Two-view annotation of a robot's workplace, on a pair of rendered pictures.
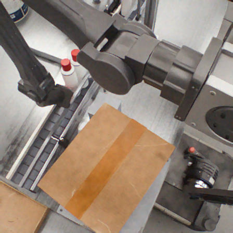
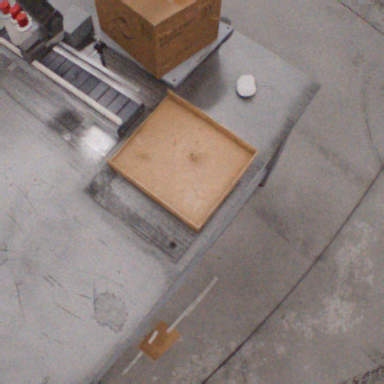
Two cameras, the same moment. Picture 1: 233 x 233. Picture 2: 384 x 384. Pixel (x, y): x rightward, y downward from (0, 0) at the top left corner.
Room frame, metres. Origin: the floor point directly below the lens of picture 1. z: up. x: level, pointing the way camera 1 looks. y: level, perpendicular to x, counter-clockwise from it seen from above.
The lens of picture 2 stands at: (-0.13, 0.92, 2.02)
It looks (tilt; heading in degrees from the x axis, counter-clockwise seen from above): 71 degrees down; 279
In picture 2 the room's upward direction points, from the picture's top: 3 degrees clockwise
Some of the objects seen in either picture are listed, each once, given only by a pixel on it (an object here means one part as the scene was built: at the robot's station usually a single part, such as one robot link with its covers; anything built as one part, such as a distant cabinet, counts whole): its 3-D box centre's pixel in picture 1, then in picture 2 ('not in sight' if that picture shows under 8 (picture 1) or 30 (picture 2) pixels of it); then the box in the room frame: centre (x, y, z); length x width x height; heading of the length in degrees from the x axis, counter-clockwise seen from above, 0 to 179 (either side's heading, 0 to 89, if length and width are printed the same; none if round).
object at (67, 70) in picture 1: (70, 78); (28, 36); (0.52, 0.19, 0.98); 0.05 x 0.05 x 0.20
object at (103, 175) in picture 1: (109, 176); (155, 7); (0.15, 0.03, 0.99); 0.30 x 0.24 x 0.27; 145
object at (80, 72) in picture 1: (79, 69); (21, 28); (0.56, 0.16, 0.98); 0.05 x 0.05 x 0.20
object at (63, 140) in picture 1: (61, 144); (97, 60); (0.28, 0.21, 0.91); 0.07 x 0.03 x 0.16; 65
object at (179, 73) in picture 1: (177, 72); not in sight; (0.21, -0.09, 1.45); 0.09 x 0.08 x 0.12; 150
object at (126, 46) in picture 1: (129, 62); not in sight; (0.25, -0.02, 1.43); 0.10 x 0.05 x 0.09; 60
